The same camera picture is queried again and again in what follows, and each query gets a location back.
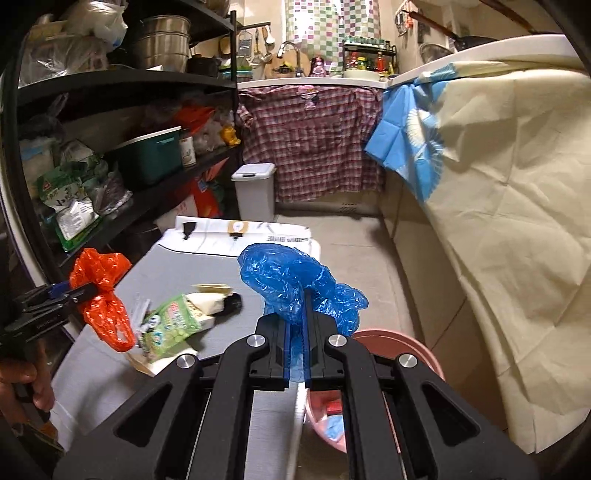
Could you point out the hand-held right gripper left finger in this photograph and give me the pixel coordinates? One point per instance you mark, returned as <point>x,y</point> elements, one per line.
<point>288,355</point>

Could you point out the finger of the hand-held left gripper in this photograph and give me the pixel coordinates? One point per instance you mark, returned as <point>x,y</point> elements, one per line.
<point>55,314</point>
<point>60,290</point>

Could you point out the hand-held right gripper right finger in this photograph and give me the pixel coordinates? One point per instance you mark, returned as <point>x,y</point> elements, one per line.
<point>310,350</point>

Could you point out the orange plastic bag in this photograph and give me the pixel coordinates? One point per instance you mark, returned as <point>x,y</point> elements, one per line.
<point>108,318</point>

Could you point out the blue plastic bag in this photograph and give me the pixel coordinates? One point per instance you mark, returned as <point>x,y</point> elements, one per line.
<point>277,277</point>

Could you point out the pink plastic basin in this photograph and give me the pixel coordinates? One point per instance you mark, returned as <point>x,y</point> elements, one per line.
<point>392,344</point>

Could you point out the person's left hand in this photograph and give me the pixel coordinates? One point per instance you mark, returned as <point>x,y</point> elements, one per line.
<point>41,387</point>

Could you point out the green and white food packet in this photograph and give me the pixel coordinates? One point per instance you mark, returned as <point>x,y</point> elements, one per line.
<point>69,207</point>

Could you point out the green snack packet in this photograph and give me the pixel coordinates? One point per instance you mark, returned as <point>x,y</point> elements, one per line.
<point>171,323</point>

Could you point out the white printed cloth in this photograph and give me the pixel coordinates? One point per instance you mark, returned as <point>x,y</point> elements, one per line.
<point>277,233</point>

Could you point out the grey-topped low folding table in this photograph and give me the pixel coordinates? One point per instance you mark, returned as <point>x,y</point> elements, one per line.
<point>184,272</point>

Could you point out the green storage box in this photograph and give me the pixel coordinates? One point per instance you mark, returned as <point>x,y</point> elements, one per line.
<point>147,157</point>

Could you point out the white lidded bin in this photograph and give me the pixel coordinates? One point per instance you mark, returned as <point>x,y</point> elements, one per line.
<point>254,194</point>

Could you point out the red printed sack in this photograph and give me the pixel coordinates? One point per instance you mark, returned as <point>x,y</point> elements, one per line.
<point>205,194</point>

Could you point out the white labelled can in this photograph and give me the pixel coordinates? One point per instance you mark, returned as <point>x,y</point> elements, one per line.
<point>187,152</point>

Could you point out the red plaid shirt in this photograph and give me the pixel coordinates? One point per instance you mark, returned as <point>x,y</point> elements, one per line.
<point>314,147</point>

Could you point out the orange bag on shelf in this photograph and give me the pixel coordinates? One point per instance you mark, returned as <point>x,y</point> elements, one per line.
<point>194,117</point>

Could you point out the black shelf rack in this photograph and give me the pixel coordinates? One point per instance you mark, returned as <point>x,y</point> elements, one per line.
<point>129,78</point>

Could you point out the yellow toy figure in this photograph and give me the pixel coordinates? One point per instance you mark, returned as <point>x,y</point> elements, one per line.
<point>229,136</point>

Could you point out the blue cloth with white print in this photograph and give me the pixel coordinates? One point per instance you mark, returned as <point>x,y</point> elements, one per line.
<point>392,134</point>

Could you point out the cream cloth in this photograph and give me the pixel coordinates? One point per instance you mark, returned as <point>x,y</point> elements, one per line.
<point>508,207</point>

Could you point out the stacked steel pots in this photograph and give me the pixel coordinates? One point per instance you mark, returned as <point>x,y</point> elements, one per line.
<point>161,46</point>

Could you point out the black cooking pot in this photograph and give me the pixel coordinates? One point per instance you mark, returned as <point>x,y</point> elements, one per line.
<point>203,65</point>

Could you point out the white plastic bag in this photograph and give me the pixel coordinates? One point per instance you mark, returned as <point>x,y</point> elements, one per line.
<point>99,23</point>

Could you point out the cream bowl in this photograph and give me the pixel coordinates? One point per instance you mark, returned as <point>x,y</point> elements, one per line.
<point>360,74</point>

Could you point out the metal faucet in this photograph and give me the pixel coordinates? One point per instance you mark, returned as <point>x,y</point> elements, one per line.
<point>298,60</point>

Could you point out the black spice rack with bottles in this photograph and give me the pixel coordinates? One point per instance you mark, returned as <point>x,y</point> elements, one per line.
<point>369,60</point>

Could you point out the metal grater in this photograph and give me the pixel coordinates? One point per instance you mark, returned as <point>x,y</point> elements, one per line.
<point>245,44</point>

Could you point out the metal colander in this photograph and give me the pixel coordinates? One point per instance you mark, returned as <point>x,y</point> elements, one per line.
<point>434,51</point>

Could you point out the checkered curtain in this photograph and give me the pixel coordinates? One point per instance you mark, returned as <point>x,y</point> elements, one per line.
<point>332,23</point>

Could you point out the black frying pan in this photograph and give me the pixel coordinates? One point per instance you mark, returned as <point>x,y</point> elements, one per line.
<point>475,42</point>

